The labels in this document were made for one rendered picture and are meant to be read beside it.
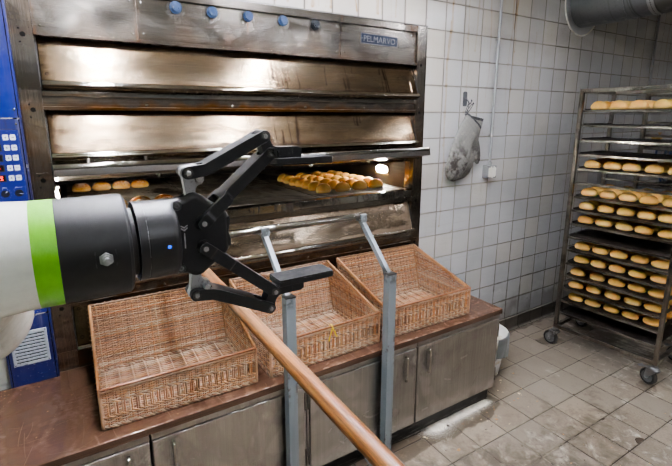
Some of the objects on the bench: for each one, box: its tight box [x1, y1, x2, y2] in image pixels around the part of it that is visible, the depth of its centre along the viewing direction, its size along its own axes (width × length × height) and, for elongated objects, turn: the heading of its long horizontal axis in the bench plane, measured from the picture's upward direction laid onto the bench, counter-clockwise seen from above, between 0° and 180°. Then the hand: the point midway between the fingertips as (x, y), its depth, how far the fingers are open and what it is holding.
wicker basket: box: [229, 260, 380, 378], centre depth 207 cm, size 49×56×28 cm
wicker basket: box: [87, 287, 258, 431], centre depth 177 cm, size 49×56×28 cm
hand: (318, 216), depth 52 cm, fingers open, 13 cm apart
